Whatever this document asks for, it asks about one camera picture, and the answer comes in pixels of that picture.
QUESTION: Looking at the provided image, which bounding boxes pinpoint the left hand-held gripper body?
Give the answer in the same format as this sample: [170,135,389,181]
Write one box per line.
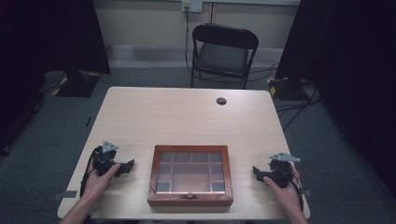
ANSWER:
[92,140,125,177]

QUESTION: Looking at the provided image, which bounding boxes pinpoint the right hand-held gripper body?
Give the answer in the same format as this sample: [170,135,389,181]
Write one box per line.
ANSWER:
[264,151,302,189]

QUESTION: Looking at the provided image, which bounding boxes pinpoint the wooden box with glass lid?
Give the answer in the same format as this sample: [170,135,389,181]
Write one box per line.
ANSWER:
[147,145,234,208]

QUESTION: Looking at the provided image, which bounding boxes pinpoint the person's right hand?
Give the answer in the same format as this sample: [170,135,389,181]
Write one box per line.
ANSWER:
[262,163,305,217]

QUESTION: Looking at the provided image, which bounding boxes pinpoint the person's left hand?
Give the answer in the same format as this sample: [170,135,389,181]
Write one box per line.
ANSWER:
[81,161,121,206]

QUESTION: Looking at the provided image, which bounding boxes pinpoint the grey floor tape strip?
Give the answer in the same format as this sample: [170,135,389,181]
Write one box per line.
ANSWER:
[52,189,78,201]

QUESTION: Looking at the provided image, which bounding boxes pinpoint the black stand base striped tape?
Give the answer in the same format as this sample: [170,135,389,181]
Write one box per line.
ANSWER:
[50,70,103,98]
[265,76,313,102]

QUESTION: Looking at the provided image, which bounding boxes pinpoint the black curtain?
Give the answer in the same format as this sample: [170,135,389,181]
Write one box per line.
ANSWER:
[0,0,112,157]
[275,0,396,200]

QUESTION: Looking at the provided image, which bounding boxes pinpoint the black folding chair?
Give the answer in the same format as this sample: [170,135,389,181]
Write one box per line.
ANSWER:
[190,22,260,90]

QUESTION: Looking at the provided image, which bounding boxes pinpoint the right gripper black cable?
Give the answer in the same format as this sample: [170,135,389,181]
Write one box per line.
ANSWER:
[290,178,305,213]

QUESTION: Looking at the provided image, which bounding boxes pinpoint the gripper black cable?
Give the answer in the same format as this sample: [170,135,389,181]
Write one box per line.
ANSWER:
[79,148,98,198]
[290,178,305,213]

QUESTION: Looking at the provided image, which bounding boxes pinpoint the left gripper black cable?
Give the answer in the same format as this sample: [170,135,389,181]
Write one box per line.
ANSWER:
[79,148,98,198]

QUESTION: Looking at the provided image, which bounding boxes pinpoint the black floor cables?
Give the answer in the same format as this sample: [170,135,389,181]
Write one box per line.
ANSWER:
[274,88,322,133]

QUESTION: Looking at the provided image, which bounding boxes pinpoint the black cable from outlet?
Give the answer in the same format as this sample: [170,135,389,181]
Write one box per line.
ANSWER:
[184,6,200,76]

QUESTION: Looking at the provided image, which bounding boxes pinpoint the white wall outlet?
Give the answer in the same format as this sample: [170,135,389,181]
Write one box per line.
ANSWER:
[181,0,204,14]

